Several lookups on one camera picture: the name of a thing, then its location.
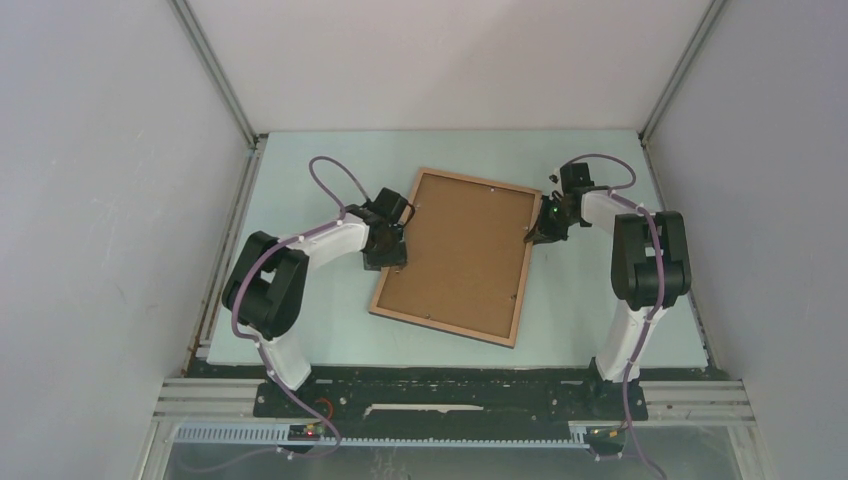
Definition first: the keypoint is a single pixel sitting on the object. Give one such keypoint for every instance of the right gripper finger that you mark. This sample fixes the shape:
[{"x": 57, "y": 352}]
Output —
[
  {"x": 544, "y": 216},
  {"x": 549, "y": 233}
]

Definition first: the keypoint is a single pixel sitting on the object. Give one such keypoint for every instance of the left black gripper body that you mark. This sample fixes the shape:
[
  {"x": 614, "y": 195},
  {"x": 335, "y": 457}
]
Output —
[{"x": 377, "y": 249}]

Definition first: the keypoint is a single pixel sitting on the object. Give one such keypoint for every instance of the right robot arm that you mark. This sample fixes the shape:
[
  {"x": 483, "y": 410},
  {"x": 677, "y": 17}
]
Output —
[{"x": 650, "y": 270}]

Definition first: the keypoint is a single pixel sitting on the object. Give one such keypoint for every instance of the left aluminium corner post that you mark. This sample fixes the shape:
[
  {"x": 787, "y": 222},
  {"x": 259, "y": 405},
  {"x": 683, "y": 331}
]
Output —
[{"x": 190, "y": 23}]

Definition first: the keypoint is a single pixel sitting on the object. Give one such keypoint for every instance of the wooden picture frame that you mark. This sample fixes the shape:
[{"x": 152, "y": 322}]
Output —
[{"x": 523, "y": 278}]

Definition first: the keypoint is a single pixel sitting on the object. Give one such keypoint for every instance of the brown backing board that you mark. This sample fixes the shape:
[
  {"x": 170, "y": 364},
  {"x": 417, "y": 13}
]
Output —
[{"x": 457, "y": 252}]

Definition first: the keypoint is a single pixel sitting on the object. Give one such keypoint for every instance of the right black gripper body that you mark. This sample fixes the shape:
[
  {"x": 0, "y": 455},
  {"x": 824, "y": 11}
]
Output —
[{"x": 559, "y": 216}]

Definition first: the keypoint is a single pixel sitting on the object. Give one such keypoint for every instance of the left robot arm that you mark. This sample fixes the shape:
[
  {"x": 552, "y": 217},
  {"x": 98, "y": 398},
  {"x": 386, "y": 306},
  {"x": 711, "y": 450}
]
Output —
[{"x": 265, "y": 289}]

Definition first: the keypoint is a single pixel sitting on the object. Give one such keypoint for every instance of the aluminium corner post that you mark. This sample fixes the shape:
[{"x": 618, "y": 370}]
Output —
[
  {"x": 704, "y": 29},
  {"x": 190, "y": 23}
]

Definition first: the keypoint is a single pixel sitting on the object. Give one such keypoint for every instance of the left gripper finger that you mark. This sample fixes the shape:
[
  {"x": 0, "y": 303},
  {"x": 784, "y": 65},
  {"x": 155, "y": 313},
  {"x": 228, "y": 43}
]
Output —
[
  {"x": 396, "y": 254},
  {"x": 375, "y": 262}
]

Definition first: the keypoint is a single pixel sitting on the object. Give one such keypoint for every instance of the right aluminium corner post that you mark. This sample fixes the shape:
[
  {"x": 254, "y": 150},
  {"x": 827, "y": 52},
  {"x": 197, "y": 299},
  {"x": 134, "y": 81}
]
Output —
[{"x": 704, "y": 29}]

